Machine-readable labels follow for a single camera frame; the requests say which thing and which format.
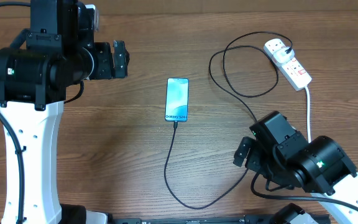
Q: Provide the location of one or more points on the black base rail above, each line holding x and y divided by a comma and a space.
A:
191, 220

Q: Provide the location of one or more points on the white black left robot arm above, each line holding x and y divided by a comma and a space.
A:
58, 50

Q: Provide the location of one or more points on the white charger plug adapter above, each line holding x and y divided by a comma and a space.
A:
282, 56

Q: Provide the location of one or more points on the white power extension strip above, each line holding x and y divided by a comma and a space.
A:
293, 71

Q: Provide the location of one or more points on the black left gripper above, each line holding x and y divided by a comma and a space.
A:
109, 70

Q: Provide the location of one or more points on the smartphone with teal screen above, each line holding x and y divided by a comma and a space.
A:
176, 106

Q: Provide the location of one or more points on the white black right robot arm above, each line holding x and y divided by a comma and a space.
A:
282, 155

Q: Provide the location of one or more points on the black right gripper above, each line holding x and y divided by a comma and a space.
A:
255, 163

